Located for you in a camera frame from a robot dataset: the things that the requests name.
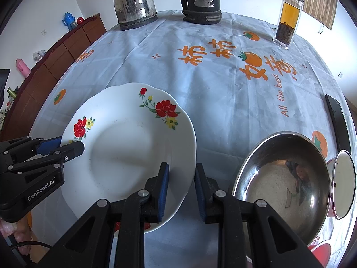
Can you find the blue child's water bottle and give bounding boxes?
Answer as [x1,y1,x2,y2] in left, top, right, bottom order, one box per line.
[62,12,76,30]

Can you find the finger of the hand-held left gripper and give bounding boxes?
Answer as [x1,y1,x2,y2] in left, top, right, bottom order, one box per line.
[8,141,85,175]
[0,136,63,160]

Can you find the black cable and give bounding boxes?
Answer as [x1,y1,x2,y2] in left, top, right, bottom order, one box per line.
[10,241,53,267]

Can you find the brown wooden sideboard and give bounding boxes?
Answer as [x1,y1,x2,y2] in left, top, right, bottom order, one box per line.
[0,15,107,143]

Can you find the glass tea bottle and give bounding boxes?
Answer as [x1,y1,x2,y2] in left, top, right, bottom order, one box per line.
[273,0,305,50]

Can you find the white enamel cup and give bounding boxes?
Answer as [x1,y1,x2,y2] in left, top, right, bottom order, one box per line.
[326,150,357,220]

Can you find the person's left hand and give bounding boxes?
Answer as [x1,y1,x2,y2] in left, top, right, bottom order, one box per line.
[0,218,32,257]

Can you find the stainless steel electric kettle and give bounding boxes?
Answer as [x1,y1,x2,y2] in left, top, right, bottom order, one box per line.
[113,0,158,31]

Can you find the light blue printed tablecloth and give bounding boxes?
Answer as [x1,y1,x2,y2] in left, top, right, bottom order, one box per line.
[29,10,355,268]

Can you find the white floral plate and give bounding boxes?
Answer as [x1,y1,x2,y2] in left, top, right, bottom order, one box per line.
[60,82,197,233]

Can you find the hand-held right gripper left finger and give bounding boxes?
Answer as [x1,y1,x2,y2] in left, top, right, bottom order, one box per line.
[46,162,170,268]

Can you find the pink thermos bottle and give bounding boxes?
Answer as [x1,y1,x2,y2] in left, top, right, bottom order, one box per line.
[15,58,31,78]

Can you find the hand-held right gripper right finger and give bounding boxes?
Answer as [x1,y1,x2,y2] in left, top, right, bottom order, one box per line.
[194,163,325,268]

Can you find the black smartphone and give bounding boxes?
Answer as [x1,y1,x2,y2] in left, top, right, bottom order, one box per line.
[325,94,352,157]

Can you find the bamboo window blind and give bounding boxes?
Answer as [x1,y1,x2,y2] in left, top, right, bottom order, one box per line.
[248,0,338,30]

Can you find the stainless steel bowl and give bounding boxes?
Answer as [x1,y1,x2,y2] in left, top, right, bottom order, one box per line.
[231,131,332,247]

